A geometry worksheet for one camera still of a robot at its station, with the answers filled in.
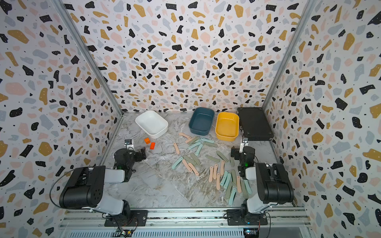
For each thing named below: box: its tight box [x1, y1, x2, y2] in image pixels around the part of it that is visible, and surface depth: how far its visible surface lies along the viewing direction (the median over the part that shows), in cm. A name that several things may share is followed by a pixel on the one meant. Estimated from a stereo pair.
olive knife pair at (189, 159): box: [183, 154, 196, 165], surface depth 97 cm
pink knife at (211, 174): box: [208, 166, 214, 182], surface depth 90 cm
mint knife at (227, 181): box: [223, 172, 232, 190], surface depth 87 cm
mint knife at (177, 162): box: [171, 156, 184, 170], surface depth 96 cm
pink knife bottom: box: [215, 172, 221, 191], surface depth 87 cm
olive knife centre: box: [204, 154, 221, 163], surface depth 99 cm
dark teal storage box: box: [188, 107, 215, 136], surface depth 116 cm
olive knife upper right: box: [203, 141, 218, 148], surface depth 106 cm
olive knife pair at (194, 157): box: [190, 152, 201, 166], surface depth 97 cm
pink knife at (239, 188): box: [236, 175, 242, 194], surface depth 87 cm
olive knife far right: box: [230, 156, 236, 168], surface depth 97 cm
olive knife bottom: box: [231, 169, 238, 186], surface depth 89 cm
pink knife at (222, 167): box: [220, 160, 225, 176], surface depth 93 cm
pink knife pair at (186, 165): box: [182, 159, 193, 173], surface depth 94 cm
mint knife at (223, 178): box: [220, 170, 229, 187], surface depth 89 cm
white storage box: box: [134, 110, 169, 139], surface depth 112 cm
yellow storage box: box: [215, 111, 240, 142], surface depth 115 cm
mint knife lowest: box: [228, 187, 237, 207], surface depth 83 cm
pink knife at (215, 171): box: [212, 163, 219, 180], surface depth 92 cm
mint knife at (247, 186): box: [243, 179, 253, 194], surface depth 85 cm
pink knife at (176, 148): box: [173, 142, 181, 155], surface depth 102 cm
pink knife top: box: [178, 132, 192, 140], surface depth 109 cm
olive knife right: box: [215, 150, 230, 163], surface depth 99 cm
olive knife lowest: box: [225, 182, 233, 199], surface depth 85 cm
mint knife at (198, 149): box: [194, 143, 203, 156], surface depth 102 cm
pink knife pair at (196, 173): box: [188, 162, 200, 177], surface depth 92 cm
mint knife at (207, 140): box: [200, 137, 215, 144], surface depth 108 cm
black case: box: [237, 107, 275, 141], surface depth 111 cm
